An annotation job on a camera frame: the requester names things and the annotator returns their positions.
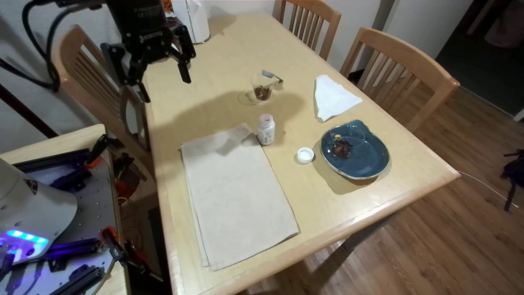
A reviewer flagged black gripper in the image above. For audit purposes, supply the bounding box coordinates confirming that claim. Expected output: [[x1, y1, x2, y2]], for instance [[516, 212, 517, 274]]
[[105, 20, 196, 103]]

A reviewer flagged beige towel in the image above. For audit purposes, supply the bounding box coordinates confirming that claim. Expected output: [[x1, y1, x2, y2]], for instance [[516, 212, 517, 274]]
[[182, 125, 300, 271]]

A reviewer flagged white paper towel roll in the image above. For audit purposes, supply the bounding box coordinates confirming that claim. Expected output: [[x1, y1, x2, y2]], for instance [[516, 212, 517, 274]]
[[172, 0, 209, 44]]

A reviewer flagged wooden chair beside robot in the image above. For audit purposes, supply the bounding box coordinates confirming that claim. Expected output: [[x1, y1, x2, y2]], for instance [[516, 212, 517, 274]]
[[54, 26, 154, 172]]

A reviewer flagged white pill bottle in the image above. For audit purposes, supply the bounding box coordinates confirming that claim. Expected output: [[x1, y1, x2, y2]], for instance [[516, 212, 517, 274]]
[[257, 113, 275, 146]]

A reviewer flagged near wooden chair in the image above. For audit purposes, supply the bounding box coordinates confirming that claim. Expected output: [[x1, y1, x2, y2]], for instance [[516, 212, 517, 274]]
[[273, 0, 340, 59]]

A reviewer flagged white bottle cap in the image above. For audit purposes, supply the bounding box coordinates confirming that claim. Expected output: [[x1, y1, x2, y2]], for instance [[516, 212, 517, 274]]
[[296, 148, 314, 164]]

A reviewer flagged white paper napkin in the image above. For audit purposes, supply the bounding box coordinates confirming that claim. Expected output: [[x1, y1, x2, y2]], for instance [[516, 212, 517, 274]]
[[314, 75, 362, 121]]

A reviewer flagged side cart with tools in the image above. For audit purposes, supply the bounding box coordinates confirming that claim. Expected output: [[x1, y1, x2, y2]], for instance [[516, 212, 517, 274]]
[[0, 125, 169, 295]]

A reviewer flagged blue ceramic plate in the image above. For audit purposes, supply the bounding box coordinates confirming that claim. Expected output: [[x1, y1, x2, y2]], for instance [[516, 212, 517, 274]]
[[319, 120, 390, 180]]

